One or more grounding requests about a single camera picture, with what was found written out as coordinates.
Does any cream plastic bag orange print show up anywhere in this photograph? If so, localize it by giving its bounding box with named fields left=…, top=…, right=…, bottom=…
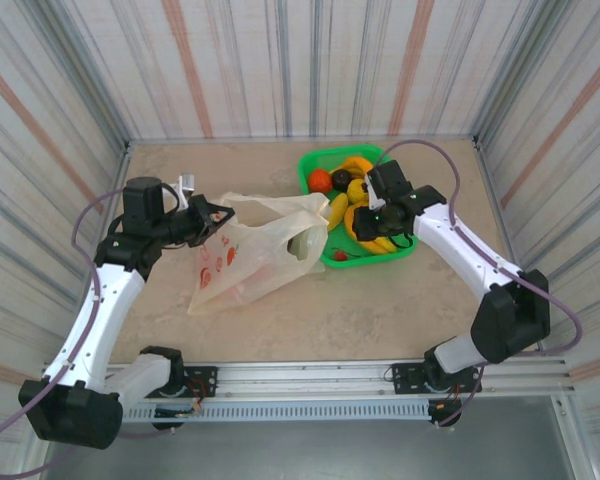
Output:
left=187, top=191, right=331, bottom=317

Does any green plastic basket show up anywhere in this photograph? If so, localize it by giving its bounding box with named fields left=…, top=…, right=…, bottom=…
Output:
left=298, top=143, right=420, bottom=270

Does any red fake fruit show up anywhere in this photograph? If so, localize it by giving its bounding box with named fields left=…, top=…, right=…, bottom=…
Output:
left=232, top=264, right=279, bottom=305

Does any yellow fake lemon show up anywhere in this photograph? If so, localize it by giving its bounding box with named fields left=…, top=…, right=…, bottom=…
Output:
left=347, top=179, right=372, bottom=204

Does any yellow fake mango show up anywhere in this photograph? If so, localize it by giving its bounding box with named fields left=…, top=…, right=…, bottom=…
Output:
left=327, top=193, right=350, bottom=232

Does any orange fake tangerine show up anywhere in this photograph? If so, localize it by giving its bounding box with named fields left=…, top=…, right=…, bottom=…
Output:
left=308, top=168, right=334, bottom=194

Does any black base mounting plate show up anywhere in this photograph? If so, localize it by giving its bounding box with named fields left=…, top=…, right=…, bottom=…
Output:
left=389, top=362, right=431, bottom=396
left=182, top=365, right=220, bottom=400

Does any grey metal panel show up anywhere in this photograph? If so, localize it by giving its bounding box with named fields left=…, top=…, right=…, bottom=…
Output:
left=39, top=394, right=584, bottom=480

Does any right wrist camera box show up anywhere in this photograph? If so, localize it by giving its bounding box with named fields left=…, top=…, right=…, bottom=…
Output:
left=362, top=177, right=385, bottom=211

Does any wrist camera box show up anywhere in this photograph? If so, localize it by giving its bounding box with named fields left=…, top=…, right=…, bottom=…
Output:
left=362, top=177, right=385, bottom=211
left=176, top=173, right=200, bottom=210

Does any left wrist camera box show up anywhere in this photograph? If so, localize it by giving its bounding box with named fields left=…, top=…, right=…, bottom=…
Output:
left=176, top=173, right=200, bottom=210

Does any aluminium mounting rail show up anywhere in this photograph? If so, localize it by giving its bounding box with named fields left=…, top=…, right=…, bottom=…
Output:
left=99, top=358, right=579, bottom=401

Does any slotted grey cable duct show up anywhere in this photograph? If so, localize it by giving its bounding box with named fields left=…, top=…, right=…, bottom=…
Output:
left=115, top=402, right=431, bottom=425

